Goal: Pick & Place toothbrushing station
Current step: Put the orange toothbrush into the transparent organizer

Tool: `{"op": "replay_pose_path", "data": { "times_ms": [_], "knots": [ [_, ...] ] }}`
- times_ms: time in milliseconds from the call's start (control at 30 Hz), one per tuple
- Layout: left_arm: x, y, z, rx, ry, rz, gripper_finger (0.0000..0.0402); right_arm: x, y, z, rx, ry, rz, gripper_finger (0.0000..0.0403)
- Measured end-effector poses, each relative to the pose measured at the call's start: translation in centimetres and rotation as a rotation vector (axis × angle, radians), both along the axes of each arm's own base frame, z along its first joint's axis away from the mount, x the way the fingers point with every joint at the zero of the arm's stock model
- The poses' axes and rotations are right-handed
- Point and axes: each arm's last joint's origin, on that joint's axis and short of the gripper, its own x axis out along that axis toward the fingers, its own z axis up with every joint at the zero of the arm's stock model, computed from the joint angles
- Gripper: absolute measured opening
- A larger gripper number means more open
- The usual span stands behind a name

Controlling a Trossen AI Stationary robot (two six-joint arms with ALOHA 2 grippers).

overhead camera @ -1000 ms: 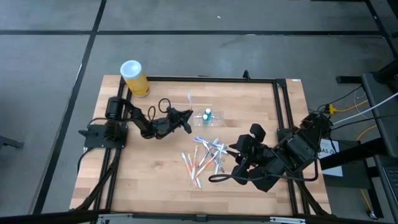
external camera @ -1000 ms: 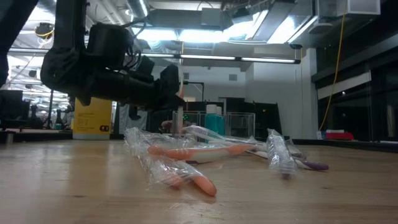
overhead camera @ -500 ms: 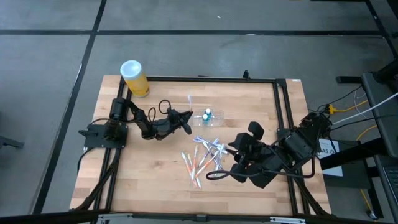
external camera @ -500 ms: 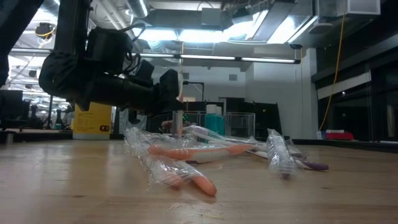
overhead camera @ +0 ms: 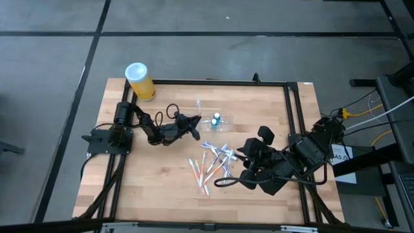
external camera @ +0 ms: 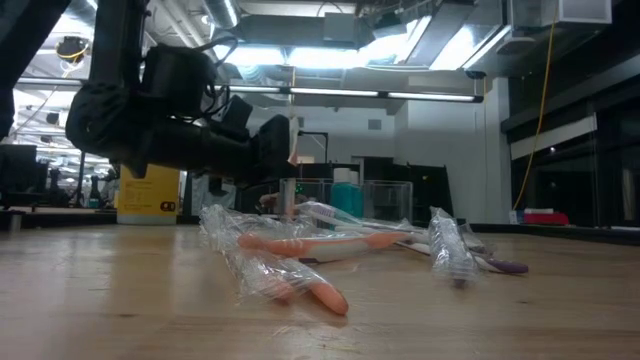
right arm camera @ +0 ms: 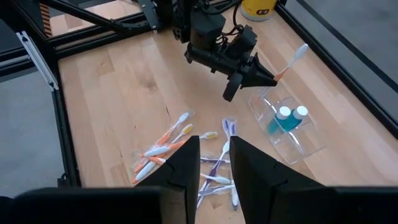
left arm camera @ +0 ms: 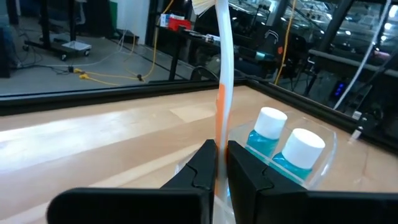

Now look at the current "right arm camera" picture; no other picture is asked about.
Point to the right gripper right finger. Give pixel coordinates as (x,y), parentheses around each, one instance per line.
(270,193)

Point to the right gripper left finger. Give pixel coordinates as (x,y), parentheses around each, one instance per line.
(183,174)

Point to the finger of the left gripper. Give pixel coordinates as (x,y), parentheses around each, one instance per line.
(255,81)
(259,70)

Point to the purple and white toothbrush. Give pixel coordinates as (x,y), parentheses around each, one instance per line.
(217,179)
(226,146)
(217,188)
(214,160)
(232,127)

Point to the teal mouthwash bottle white cap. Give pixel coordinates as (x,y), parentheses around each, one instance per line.
(301,111)
(283,112)

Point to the orange and white toothbrush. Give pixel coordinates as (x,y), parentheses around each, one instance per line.
(187,128)
(300,51)
(183,117)
(157,151)

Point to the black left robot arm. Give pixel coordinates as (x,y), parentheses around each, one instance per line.
(183,18)

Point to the clear acrylic organizer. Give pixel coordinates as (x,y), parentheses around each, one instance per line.
(298,146)

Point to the yellow wipes canister white lid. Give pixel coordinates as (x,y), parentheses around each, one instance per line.
(258,11)

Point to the silver aluminium extrusion bar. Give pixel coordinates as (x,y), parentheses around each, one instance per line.
(37,60)

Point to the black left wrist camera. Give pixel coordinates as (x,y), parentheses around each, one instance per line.
(231,88)

